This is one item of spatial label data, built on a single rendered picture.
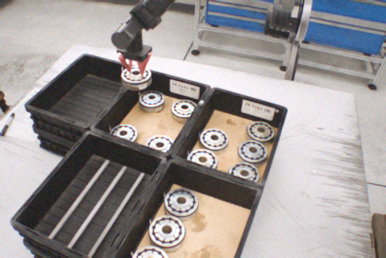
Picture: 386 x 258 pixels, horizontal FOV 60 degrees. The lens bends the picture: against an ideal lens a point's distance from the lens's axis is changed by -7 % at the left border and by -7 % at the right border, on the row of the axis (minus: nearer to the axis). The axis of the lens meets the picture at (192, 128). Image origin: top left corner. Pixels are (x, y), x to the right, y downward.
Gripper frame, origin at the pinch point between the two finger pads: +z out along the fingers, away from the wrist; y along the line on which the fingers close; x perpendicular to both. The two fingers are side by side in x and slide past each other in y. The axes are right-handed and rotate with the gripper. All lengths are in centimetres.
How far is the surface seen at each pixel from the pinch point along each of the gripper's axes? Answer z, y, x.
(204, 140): 20.1, 26.7, -2.4
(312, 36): 70, 53, 196
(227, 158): 23.1, 36.1, -4.6
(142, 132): 22.7, 3.5, -5.1
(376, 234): 94, 117, 37
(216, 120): 23.1, 26.4, 12.4
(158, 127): 22.8, 8.1, -0.6
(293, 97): 37, 52, 58
